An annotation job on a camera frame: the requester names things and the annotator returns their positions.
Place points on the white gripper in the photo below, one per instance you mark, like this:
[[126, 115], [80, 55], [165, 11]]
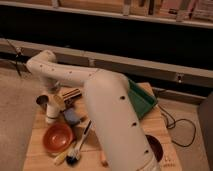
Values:
[[53, 87]]

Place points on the white paper cup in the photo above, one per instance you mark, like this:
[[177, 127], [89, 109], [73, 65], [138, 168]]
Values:
[[52, 112]]

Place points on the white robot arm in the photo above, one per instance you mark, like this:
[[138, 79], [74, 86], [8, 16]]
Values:
[[106, 97]]

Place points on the small dark cup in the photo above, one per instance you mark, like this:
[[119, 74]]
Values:
[[42, 101]]

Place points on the brown striped block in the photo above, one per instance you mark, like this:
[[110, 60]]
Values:
[[71, 94]]

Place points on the blue sponge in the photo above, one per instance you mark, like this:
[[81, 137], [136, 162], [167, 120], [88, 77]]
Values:
[[70, 117]]

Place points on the orange bowl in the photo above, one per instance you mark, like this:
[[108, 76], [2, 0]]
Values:
[[57, 138]]

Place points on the yellow banana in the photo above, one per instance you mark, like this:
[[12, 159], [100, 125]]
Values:
[[59, 159]]

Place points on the white dish brush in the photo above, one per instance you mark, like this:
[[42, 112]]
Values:
[[74, 155]]

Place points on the green plastic tray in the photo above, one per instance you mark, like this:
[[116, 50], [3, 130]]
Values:
[[142, 101]]

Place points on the dark red bowl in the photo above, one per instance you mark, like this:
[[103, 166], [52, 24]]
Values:
[[156, 147]]

